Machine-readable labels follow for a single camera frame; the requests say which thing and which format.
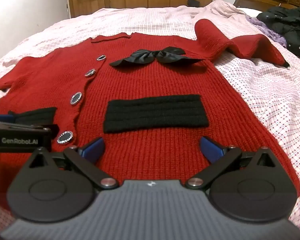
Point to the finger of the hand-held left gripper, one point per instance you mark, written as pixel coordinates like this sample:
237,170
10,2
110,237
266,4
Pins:
1,118

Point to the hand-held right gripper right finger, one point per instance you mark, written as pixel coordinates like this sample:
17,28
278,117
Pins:
211,148

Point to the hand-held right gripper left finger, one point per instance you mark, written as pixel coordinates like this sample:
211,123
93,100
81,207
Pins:
93,148

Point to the red knit cardigan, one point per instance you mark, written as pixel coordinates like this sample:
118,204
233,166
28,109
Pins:
152,85

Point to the pink checked bed sheet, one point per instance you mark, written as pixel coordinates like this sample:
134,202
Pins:
265,100

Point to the purple lace cloth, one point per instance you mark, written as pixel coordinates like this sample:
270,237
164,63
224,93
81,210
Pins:
270,33

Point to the white pillow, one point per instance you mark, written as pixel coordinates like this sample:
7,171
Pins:
251,12

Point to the black jacket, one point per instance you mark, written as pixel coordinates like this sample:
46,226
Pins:
290,25

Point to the small black object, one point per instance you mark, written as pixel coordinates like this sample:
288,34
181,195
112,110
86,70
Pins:
193,2

